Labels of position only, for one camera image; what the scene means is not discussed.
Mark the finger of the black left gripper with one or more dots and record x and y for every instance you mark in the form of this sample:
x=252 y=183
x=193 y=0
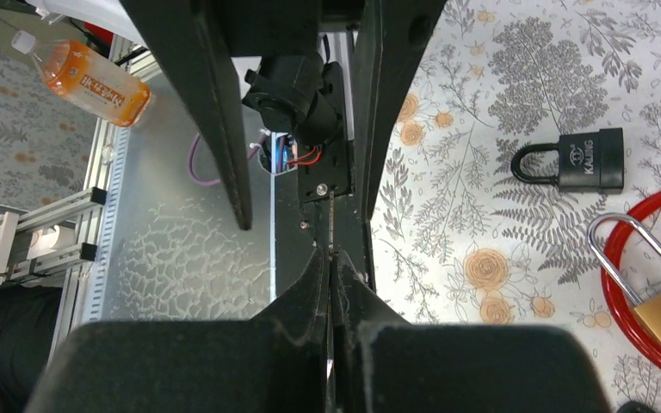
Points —
x=194 y=43
x=391 y=41

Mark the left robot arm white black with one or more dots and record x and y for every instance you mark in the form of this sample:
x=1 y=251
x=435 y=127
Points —
x=285 y=90

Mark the orange drink bottle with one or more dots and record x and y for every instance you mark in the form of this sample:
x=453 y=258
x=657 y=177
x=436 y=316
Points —
x=83 y=77

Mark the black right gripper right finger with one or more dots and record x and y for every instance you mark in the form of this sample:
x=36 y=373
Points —
x=385 y=364

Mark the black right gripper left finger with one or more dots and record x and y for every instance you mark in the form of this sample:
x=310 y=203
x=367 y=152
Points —
x=272 y=362

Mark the black padlock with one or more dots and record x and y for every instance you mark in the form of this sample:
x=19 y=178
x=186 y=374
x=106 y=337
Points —
x=587 y=162

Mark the aluminium frame rail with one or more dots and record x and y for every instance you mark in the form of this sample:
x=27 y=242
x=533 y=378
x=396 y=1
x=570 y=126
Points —
x=43 y=243

